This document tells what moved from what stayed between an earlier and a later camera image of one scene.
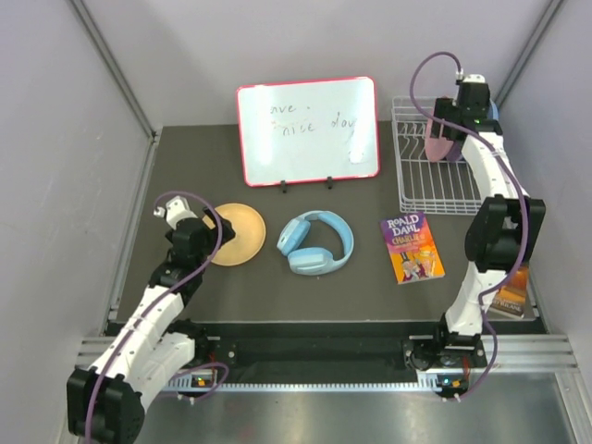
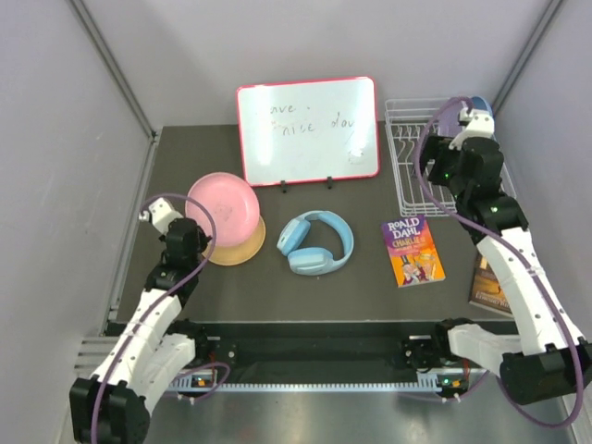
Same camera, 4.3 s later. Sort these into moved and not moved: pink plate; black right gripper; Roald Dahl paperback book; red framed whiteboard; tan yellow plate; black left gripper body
Moved: black right gripper; pink plate
Not moved: Roald Dahl paperback book; tan yellow plate; black left gripper body; red framed whiteboard
